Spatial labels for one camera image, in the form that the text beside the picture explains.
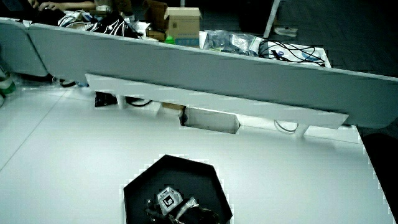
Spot green and white container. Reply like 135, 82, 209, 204
0, 65, 17, 96

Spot white desk shelf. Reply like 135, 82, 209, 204
85, 73, 349, 130

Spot small brown box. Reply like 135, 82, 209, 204
146, 29, 167, 43

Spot large cardboard box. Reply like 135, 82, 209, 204
164, 6, 203, 48

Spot short grey divider panel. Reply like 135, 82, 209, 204
0, 17, 49, 77

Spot open brown cardboard box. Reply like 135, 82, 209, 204
142, 0, 169, 23

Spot clear plastic bags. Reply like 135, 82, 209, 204
201, 29, 266, 57

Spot tangled black cables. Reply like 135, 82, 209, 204
259, 40, 326, 67

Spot long grey divider panel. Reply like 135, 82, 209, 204
27, 23, 398, 129

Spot black shiny bag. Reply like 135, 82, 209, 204
92, 11, 141, 39

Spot black box under shelf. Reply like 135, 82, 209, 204
94, 91, 119, 108

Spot white tray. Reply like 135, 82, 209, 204
259, 40, 332, 68

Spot person's right hand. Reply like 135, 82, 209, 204
144, 186, 222, 224

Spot white shoe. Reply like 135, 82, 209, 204
273, 26, 299, 38

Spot black cable under shelf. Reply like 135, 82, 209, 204
125, 96, 154, 108

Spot black hexagonal plate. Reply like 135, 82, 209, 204
123, 154, 233, 224

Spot white pole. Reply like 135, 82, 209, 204
263, 0, 282, 39

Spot another person's forearm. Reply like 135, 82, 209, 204
58, 1, 96, 11

